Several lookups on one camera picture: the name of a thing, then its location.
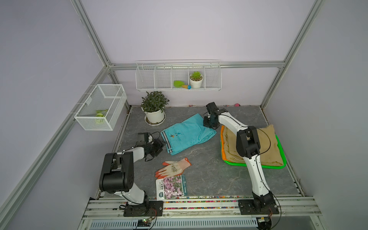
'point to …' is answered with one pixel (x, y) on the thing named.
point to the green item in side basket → (100, 116)
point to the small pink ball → (237, 105)
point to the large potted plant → (153, 106)
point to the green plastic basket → (262, 166)
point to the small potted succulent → (196, 79)
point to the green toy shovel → (178, 84)
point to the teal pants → (191, 132)
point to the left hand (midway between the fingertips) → (165, 145)
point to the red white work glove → (174, 168)
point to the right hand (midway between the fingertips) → (205, 123)
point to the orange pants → (223, 150)
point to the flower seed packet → (171, 187)
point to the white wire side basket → (101, 109)
